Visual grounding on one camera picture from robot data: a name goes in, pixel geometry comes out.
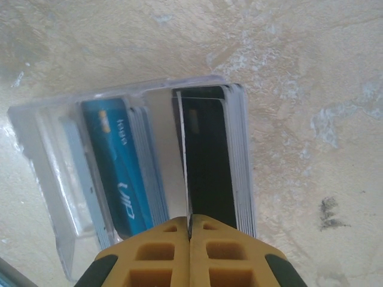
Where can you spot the black credit card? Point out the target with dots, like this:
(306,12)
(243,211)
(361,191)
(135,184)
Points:
(185,167)
(209,167)

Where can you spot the blue VIP credit card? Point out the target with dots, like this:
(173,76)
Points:
(125,173)

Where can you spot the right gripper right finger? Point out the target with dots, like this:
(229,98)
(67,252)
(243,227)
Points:
(227,257)

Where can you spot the clear acrylic card box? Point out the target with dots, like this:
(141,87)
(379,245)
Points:
(54,167)

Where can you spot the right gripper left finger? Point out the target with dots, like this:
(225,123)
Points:
(155,257)

